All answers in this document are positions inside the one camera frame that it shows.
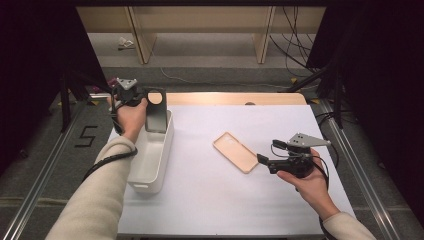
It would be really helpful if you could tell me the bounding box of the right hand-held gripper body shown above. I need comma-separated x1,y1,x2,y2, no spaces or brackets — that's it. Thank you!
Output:
267,132,332,179

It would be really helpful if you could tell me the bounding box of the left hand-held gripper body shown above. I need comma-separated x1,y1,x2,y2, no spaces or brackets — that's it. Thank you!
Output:
111,77,148,108

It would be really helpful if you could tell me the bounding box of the grey clear phone case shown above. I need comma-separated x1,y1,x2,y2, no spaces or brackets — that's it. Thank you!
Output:
144,86,169,135

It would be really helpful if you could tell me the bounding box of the peach phone case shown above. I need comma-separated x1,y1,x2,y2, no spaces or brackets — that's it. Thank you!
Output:
212,131,260,175

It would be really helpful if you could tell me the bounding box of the white plastic storage box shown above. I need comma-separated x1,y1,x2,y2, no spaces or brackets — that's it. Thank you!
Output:
127,109,175,195

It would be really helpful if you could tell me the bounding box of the person's left hand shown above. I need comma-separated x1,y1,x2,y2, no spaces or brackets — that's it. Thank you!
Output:
107,95,150,145

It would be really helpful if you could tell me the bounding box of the person's right hand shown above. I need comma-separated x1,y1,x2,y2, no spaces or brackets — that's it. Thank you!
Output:
276,148,341,222

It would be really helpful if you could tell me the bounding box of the pink object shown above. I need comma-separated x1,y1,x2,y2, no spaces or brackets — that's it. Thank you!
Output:
91,76,119,94

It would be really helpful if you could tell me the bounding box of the black metal stand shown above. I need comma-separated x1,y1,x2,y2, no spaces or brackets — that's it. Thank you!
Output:
286,66,344,129
59,68,118,134

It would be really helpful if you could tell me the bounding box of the white crumpled paper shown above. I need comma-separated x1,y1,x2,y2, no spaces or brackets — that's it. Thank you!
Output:
117,36,135,51

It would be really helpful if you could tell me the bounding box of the white table sheet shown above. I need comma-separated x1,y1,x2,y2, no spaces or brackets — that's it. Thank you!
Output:
109,104,356,237

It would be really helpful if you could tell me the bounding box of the beige wooden desk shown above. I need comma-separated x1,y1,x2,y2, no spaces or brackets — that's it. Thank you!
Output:
75,5,327,65

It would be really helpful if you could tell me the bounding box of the black curtain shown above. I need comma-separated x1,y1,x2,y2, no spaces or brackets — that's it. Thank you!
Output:
306,0,424,228
0,0,109,174

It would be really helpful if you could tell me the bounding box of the right hand-held gripper black cable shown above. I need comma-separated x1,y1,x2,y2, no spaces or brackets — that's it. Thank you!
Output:
270,143,331,240

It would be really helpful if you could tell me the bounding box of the hand-held gripper black cable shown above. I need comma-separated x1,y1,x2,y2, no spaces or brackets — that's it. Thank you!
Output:
81,84,139,183
270,143,331,240

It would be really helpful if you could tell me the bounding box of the metal floor rail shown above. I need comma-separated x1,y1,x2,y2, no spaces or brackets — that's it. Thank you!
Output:
0,99,88,240
319,99,399,240

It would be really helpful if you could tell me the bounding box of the left hand-held gripper black cable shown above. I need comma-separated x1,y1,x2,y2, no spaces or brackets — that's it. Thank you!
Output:
81,84,139,183

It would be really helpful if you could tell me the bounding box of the bundle of black cables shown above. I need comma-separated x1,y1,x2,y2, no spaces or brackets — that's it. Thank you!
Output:
269,5,321,78

